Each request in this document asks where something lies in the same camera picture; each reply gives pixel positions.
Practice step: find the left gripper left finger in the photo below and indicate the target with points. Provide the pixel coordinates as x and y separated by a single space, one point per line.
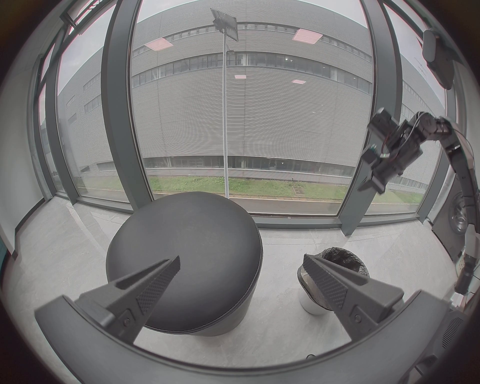
131 302

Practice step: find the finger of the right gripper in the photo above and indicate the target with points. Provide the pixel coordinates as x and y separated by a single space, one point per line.
379 184
365 180

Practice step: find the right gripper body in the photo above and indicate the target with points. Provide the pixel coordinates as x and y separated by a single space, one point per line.
399 157

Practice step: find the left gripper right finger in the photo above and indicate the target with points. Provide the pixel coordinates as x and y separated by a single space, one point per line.
356 298

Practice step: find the black plastic bag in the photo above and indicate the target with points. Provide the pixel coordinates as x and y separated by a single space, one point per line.
345 258

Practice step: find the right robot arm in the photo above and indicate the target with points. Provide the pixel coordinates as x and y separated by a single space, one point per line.
461 165

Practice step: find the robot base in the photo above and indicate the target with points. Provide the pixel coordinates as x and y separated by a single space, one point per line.
453 333

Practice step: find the white trash bin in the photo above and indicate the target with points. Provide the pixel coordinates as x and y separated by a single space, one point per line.
313 305

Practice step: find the dark grey round chair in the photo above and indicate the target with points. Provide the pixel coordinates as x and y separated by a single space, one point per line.
180 243

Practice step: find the dark grey washing machine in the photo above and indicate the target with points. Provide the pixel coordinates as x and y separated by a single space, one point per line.
444 240

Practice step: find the window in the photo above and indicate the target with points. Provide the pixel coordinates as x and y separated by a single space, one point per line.
120 112

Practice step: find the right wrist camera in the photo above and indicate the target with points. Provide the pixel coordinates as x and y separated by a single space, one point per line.
382 123

